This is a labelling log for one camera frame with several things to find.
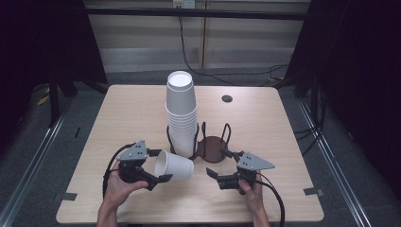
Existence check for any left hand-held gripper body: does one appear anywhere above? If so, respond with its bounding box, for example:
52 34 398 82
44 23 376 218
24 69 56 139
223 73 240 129
115 139 153 184

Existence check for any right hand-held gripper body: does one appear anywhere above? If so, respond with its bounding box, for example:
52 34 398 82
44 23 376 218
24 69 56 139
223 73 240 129
217 151 276 191

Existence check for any black wire cup holder rack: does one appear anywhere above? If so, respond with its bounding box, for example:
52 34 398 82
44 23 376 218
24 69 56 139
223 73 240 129
166 121 233 165

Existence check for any single white paper cup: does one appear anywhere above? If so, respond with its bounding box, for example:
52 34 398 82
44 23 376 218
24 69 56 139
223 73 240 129
153 149 195 182

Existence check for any stack of white paper cups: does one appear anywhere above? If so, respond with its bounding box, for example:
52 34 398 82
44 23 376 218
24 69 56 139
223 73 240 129
165 70 200 159

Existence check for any person's right hand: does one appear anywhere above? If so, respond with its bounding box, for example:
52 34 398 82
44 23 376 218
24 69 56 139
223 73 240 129
237 174 265 209

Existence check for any person's left hand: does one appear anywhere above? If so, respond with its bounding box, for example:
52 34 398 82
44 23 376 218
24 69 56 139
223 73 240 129
103 161 149 203

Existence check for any grey tape strip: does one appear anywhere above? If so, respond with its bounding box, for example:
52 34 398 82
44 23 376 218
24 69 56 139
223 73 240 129
52 191 78 202
303 186 325 197

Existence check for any black curtain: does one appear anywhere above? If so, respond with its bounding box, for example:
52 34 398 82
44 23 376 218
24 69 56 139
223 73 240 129
0 0 109 96
284 0 401 193

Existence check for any dark long desk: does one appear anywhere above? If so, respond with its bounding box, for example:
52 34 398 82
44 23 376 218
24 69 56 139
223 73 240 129
84 7 313 21

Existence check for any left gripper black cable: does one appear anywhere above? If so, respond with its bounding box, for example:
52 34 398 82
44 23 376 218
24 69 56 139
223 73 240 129
101 143 137 201

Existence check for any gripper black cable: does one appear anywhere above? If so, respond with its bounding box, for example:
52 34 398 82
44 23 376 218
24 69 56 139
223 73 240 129
101 143 137 201
254 171 287 227

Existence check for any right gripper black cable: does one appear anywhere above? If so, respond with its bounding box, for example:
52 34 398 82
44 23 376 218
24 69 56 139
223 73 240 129
254 171 287 227

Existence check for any bundle of black floor cables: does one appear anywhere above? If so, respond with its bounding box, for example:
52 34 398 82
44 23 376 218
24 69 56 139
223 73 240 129
293 75 327 156

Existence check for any metal floor rail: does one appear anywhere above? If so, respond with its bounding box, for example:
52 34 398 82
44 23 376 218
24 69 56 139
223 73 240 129
0 102 76 227
296 97 374 227

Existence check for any black power cable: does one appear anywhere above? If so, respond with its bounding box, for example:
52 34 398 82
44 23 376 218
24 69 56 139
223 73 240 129
177 8 290 88

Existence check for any white wall socket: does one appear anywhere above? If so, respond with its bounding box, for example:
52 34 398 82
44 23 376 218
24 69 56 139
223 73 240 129
172 0 197 9

